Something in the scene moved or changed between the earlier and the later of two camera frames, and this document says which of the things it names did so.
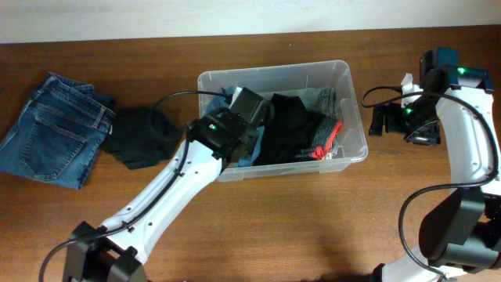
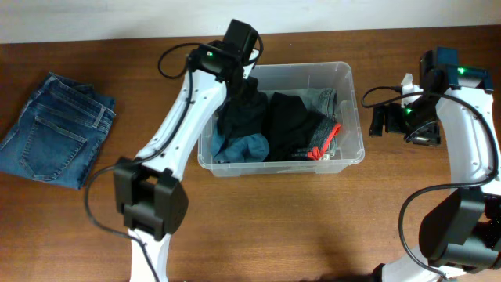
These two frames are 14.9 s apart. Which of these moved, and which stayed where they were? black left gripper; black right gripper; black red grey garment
Moved: black left gripper
Stayed: black red grey garment; black right gripper
